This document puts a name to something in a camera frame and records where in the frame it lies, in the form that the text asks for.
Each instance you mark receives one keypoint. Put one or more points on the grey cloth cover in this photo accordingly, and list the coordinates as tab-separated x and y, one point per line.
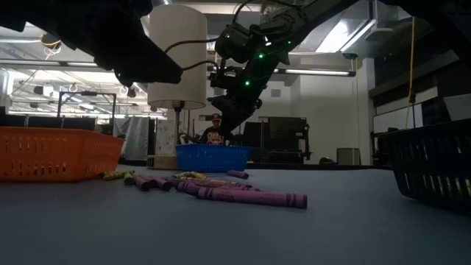
136	136

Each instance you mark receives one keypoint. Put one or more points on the black cabinet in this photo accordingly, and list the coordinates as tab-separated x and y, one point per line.
287	136

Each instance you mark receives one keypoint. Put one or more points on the fluorescent light fixture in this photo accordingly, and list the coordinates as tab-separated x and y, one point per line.
37	63
316	72

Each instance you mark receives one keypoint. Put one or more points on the black plastic basket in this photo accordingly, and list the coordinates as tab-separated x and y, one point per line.
434	165

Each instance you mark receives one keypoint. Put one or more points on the black metal frame stand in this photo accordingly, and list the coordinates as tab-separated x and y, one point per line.
113	114

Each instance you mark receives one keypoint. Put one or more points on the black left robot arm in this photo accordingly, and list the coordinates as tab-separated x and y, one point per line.
25	11

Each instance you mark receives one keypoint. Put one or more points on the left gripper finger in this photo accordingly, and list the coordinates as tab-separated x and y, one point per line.
154	70

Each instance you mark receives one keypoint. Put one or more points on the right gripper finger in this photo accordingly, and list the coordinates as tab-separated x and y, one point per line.
252	106
230	110

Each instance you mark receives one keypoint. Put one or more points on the small black bag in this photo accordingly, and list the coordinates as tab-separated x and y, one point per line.
327	162

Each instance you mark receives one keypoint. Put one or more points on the person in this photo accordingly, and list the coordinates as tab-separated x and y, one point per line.
211	139

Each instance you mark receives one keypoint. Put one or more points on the grey trash bin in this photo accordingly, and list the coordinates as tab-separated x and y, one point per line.
347	156

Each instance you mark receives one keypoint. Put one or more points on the blue plastic basket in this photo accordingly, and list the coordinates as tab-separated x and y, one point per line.
213	158

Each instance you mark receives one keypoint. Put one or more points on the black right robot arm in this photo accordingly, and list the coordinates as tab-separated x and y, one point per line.
279	25

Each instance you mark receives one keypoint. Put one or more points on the metal ventilation duct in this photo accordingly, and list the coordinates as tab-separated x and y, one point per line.
331	33

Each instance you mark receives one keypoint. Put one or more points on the purple crayon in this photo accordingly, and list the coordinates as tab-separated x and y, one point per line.
185	187
162	183
142	183
254	198
221	184
238	174

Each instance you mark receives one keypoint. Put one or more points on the orange plastic basket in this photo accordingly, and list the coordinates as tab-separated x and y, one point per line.
55	154

